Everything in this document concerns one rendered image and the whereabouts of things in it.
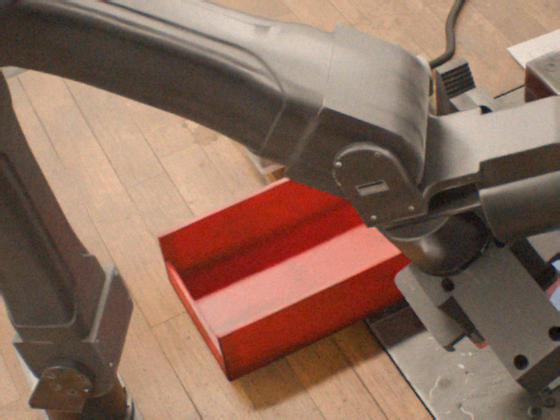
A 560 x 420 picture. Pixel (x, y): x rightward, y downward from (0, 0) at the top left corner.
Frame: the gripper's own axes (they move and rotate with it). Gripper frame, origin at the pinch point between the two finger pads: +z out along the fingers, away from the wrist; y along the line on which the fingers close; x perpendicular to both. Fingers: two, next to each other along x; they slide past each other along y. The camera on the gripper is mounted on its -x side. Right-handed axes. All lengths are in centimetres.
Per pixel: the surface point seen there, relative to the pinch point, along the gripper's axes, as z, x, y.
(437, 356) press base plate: 7.9, 5.7, -7.9
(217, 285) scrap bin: 2.4, 20.9, -18.5
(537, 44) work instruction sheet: 21.2, 32.2, 16.9
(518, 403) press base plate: 9.1, -1.4, -5.0
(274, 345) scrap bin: 1.2, 11.9, -16.7
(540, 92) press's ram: -8.3, 7.3, 10.4
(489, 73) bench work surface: 18.5, 31.4, 11.1
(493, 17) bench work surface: 21.1, 38.4, 15.7
